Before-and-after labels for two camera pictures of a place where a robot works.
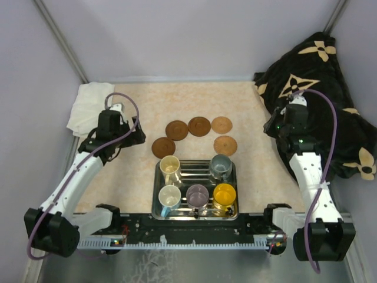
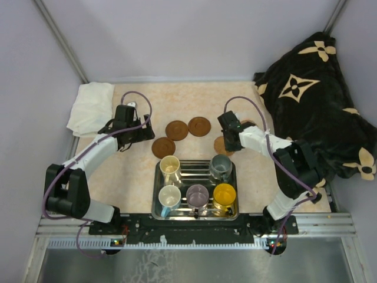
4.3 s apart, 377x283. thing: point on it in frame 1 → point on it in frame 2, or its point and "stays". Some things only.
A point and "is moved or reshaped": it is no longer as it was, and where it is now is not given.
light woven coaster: [225, 145] stays
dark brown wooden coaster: [163, 147] stays
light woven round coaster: [221, 125] is moved or reshaped
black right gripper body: [275, 128] → [229, 147]
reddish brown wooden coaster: [199, 126] stays
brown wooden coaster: [177, 130] stays
